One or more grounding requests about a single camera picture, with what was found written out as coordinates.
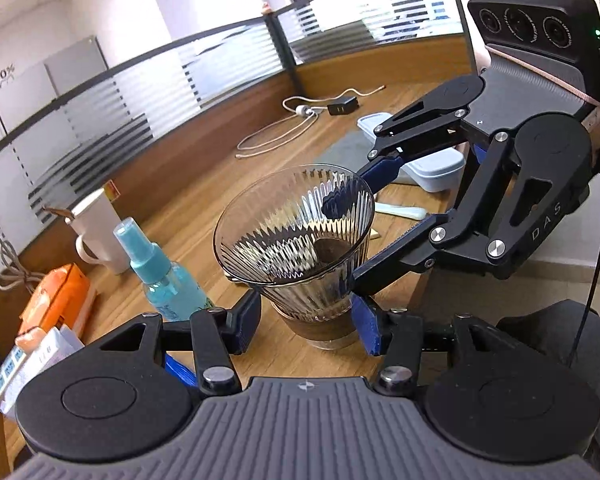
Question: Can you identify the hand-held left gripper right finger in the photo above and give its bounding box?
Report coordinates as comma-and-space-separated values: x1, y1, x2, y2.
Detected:
351, 295, 518, 394

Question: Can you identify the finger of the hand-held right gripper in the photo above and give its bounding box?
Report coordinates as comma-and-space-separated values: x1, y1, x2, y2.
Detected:
351, 130, 592, 297
321, 92, 483, 220

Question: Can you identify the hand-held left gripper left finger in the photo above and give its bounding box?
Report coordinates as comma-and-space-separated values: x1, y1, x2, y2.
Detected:
87, 290, 262, 396

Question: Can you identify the ribbed glass cup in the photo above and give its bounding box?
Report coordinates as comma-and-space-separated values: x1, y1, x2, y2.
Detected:
213, 164, 377, 352

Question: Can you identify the person's right hand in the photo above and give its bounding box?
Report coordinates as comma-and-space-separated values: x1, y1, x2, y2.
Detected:
472, 41, 497, 75

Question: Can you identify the grey cloth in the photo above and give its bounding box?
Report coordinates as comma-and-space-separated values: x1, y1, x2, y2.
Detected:
316, 127, 382, 172

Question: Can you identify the small pale blue container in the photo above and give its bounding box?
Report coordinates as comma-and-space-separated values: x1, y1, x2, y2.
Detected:
357, 110, 397, 142

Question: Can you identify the large pale blue container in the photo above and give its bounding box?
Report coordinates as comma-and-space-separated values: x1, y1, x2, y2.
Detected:
399, 152, 467, 194

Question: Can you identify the black charger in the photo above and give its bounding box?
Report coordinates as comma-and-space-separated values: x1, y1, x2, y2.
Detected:
327, 97, 361, 116

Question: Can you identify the blue spray bottle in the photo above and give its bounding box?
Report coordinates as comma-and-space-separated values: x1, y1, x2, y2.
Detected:
113, 217, 214, 322

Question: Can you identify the white mug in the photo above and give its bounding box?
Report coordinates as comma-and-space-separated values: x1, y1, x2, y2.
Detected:
67, 187, 132, 276

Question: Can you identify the orange tissue packet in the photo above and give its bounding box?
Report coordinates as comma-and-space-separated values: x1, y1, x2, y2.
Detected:
16, 263, 99, 353

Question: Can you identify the white box with blue labels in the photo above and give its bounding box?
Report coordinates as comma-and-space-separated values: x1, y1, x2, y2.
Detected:
0, 326, 87, 417

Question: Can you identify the striped glass desk partition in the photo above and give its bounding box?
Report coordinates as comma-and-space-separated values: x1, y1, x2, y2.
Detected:
0, 0, 473, 286

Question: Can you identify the white charging cable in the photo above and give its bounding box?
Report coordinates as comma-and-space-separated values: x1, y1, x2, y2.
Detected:
235, 84, 387, 160

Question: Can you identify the black cable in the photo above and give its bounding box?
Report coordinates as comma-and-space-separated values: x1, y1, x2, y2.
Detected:
566, 174, 600, 367

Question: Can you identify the grey cable bundle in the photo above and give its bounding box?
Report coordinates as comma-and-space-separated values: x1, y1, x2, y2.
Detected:
0, 205, 43, 292

